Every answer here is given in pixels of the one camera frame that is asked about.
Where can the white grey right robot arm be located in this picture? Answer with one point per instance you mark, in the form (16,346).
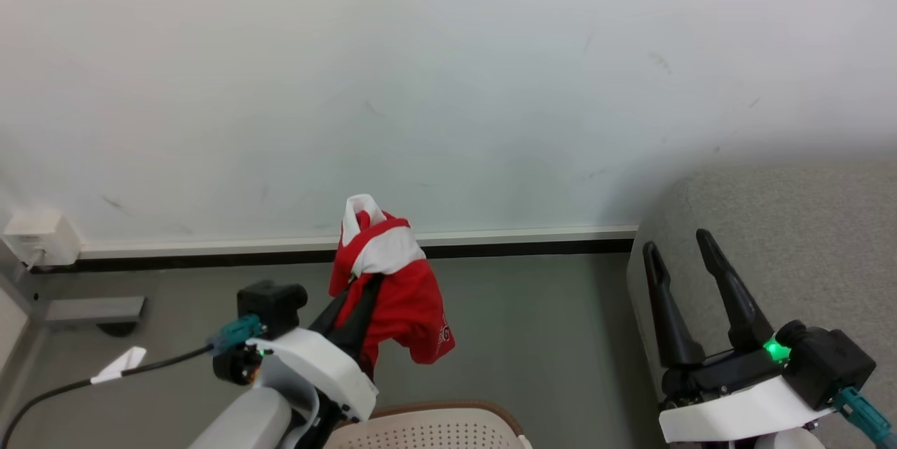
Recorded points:
(778,440)

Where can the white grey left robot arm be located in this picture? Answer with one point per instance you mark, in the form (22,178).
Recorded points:
(245,422)

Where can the grey metal foot bar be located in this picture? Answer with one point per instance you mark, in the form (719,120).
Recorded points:
(94,310)

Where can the grey metal frame upright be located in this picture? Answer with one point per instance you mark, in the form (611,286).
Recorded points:
(17,295)

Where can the white perforated basket brown rim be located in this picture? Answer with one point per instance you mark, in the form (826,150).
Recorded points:
(427,429)

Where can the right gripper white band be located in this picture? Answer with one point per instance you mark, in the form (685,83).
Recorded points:
(736,400)

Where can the black caster wheel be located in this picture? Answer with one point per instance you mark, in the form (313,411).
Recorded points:
(118,328)

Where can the white and black baseboard strip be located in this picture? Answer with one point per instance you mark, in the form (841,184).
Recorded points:
(490,242)

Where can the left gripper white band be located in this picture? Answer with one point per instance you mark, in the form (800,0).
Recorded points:
(319,361)

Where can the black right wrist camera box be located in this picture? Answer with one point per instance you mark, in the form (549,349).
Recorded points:
(827,365)

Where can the white wall power adapter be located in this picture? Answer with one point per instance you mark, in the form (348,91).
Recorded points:
(42,233)

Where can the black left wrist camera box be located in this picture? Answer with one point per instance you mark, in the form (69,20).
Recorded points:
(272,305)

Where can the grey fabric sofa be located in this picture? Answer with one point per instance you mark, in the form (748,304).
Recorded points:
(806,246)

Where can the red and white garment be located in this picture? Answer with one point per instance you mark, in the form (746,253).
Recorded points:
(410,302)

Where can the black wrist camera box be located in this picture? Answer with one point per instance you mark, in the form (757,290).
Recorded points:
(272,305)
(827,365)

